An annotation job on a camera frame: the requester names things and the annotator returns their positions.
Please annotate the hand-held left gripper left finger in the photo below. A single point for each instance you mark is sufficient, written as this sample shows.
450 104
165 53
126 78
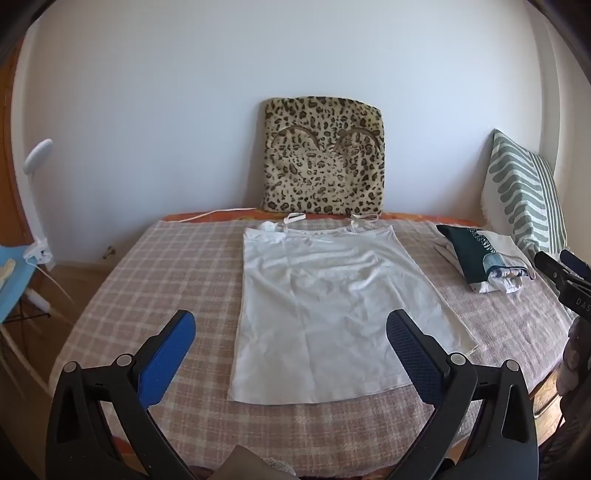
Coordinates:
167 353

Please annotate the white folded garment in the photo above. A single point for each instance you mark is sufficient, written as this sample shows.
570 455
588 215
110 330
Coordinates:
505 247

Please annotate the green white striped pillow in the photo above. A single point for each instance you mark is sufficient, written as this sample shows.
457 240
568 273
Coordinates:
521 194

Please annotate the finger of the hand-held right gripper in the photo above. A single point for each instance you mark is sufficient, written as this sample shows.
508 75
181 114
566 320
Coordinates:
549 265
575 262

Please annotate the plaid blanket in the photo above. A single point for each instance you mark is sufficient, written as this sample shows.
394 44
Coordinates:
157 277

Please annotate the leopard print cushion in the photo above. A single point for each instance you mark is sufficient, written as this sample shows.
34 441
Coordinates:
323 161

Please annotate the blue chair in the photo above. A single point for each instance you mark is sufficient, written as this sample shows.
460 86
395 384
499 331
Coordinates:
18 277

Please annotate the dark green printed folded garment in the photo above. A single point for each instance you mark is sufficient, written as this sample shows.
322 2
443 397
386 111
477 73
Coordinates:
471 251

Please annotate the wooden bed frame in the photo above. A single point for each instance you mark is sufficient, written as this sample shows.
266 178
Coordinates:
547 401

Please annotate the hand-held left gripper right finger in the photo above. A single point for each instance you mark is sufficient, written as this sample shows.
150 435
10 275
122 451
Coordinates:
415 360

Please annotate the white camisole top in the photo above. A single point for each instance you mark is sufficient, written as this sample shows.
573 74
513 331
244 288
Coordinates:
332 304

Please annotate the white clip lamp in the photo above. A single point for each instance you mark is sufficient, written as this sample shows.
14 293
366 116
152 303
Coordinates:
37 157

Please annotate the metal door stop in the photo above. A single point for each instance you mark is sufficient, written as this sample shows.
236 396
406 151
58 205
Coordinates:
110 251

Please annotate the wooden door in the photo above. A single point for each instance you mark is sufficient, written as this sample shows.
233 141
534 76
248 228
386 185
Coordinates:
9 184

